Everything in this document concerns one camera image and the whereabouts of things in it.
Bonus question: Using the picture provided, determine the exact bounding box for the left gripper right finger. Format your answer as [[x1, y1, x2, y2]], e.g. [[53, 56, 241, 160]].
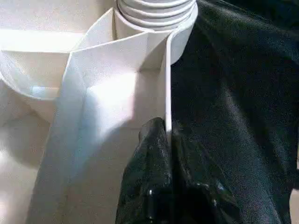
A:
[[170, 127, 242, 224]]

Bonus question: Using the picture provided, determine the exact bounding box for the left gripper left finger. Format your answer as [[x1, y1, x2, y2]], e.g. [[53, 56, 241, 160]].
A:
[[115, 117, 175, 224]]

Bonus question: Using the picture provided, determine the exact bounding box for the white plastic table top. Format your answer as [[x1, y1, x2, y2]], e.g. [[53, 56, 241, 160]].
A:
[[0, 0, 199, 224]]

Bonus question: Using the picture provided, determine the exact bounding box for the white plastic table leg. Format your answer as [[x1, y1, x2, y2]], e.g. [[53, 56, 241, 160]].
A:
[[115, 0, 199, 31]]

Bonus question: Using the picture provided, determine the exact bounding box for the black mat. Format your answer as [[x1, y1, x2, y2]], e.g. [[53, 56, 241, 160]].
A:
[[167, 0, 299, 224]]

